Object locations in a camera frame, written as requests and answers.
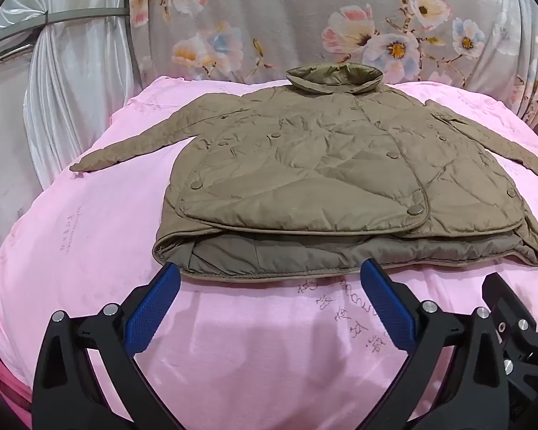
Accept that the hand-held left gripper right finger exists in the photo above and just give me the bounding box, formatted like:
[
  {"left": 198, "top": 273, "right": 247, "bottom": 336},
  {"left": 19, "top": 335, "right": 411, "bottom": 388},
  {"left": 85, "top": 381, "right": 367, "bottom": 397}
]
[{"left": 361, "top": 259, "right": 509, "bottom": 430}]

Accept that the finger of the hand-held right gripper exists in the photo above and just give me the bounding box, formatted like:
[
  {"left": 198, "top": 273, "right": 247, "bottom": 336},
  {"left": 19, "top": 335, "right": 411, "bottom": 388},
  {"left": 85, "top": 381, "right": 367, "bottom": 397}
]
[{"left": 482, "top": 273, "right": 538, "bottom": 363}]

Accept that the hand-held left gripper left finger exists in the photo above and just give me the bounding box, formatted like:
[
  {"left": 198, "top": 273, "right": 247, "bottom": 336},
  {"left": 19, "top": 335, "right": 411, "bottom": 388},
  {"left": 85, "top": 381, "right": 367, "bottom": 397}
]
[{"left": 32, "top": 263, "right": 182, "bottom": 430}]

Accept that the olive quilted jacket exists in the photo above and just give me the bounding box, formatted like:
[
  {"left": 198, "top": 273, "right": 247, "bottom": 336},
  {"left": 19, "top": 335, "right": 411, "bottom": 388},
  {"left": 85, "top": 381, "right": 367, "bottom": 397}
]
[{"left": 69, "top": 65, "right": 538, "bottom": 284}]

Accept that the pink blanket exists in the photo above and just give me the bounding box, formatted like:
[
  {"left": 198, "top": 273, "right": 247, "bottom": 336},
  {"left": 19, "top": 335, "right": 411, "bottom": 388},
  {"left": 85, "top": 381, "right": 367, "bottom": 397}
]
[{"left": 0, "top": 75, "right": 538, "bottom": 430}]

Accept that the dark pink bedding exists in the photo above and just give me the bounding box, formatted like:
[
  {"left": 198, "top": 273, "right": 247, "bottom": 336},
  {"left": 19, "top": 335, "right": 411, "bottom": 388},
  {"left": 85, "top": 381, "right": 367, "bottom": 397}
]
[{"left": 0, "top": 327, "right": 32, "bottom": 417}]

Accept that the white curtain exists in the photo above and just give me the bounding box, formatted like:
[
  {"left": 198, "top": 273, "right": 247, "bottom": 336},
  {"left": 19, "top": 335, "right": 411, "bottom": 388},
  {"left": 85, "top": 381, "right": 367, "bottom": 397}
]
[{"left": 0, "top": 0, "right": 146, "bottom": 261}]

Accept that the grey floral cloth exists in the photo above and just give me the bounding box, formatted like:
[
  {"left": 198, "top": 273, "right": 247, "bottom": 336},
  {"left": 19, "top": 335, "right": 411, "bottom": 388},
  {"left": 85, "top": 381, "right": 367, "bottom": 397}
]
[{"left": 128, "top": 0, "right": 538, "bottom": 126}]

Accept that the grey metal rail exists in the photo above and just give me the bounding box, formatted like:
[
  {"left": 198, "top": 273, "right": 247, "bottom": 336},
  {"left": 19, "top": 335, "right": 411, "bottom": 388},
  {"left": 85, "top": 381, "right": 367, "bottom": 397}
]
[{"left": 0, "top": 6, "right": 131, "bottom": 54}]

